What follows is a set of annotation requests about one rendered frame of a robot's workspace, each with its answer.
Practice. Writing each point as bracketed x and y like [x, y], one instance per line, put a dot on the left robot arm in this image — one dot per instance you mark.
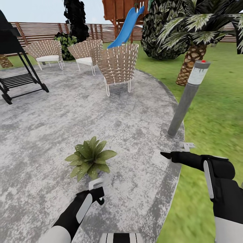
[64, 230]

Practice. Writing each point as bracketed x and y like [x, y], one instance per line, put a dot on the charcoal grill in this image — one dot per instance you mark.
[9, 44]

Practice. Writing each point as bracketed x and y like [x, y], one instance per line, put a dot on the pot plant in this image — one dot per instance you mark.
[90, 158]

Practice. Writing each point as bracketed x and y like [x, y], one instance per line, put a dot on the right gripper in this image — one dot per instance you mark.
[179, 157]

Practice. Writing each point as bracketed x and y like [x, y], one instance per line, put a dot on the robot trunk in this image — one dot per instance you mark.
[121, 238]

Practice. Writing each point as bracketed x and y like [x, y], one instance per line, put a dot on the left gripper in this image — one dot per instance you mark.
[99, 193]

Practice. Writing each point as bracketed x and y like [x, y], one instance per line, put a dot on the insectifuge atomizer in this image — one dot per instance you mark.
[100, 200]

